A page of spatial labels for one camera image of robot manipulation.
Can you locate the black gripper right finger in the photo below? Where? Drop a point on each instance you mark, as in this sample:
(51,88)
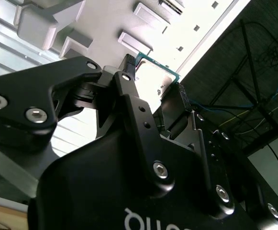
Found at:
(208,155)

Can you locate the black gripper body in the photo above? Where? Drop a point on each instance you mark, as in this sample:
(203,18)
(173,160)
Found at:
(93,187)

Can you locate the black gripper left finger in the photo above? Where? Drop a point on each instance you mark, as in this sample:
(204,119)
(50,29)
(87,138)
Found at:
(21,95)

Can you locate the silver CPU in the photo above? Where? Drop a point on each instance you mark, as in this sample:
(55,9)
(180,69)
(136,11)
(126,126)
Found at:
(150,76)

